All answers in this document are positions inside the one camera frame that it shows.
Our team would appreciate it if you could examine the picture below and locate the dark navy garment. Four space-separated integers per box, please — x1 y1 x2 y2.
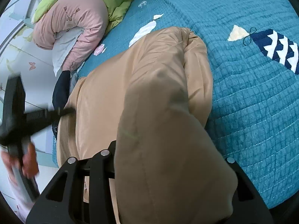
52 70 72 115

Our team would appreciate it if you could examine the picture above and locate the mint green canopy frame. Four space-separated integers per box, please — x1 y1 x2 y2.
0 0 38 60

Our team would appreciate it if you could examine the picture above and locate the person's left hand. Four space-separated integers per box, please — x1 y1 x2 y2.
1 142 40 179

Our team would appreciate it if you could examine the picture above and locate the pink quilt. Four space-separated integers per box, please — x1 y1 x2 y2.
32 0 109 72

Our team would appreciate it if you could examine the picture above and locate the white pillow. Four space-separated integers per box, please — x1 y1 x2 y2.
51 26 85 77

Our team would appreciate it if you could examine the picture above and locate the teal quilted bed mat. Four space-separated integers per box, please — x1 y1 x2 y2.
53 0 299 211

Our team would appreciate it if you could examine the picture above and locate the person's left forearm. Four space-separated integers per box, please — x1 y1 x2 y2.
7 171 36 218

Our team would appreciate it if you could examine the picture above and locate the white wardrobe with butterfly decals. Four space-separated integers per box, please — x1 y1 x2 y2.
0 16 60 192

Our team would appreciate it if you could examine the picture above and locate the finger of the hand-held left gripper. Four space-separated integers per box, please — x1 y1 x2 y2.
23 107 75 131

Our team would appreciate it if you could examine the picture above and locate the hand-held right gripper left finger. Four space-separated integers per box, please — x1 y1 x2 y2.
26 140 117 224

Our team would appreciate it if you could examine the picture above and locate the tan button-up jacket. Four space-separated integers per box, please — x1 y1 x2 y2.
56 27 238 224

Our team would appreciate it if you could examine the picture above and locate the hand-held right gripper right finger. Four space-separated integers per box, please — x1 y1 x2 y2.
225 157 274 224

